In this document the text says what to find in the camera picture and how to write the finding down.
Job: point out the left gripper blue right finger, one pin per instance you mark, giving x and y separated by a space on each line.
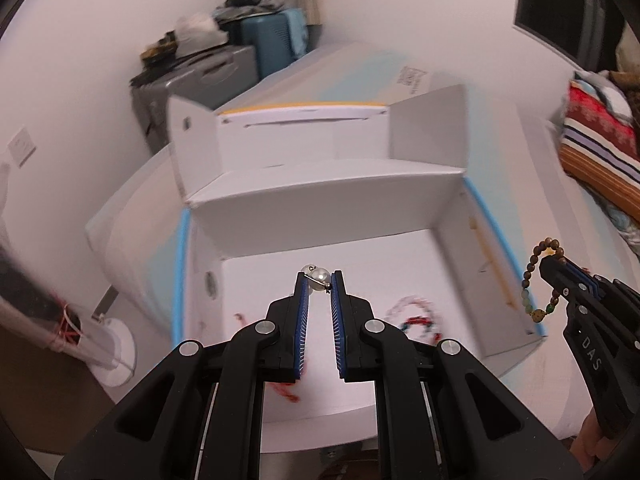
338 322

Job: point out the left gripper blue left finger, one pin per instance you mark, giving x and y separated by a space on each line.
302 292

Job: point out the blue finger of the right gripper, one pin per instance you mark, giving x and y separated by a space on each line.
578 275

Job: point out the red cord bracelet gold bar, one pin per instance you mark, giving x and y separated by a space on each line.
286 390

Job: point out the person right hand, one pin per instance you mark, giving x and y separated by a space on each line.
591 444

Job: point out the floral pastel pillow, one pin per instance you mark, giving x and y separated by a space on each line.
627 227

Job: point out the open blue yellow cardboard box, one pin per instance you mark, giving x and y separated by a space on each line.
379 191

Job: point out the striped red brown pillow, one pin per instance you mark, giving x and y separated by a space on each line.
599 150

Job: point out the small light blue pillow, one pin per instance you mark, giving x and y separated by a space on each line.
613 99

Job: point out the white round device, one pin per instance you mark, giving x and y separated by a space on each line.
112 355

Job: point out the grey suitcase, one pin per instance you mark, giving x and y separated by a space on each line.
210 78

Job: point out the brown blanket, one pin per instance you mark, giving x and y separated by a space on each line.
626 72

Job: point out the teal suitcase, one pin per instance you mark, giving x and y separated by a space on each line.
279 39

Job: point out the clear plastic bag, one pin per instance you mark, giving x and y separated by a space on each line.
37 315

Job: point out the white crumpled bag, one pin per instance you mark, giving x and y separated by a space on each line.
197 33

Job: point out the dark window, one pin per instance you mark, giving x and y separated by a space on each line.
585 31

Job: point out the dark clutter on suitcase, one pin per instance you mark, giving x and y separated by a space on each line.
233 10

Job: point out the white wall socket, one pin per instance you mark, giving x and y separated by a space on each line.
21 147

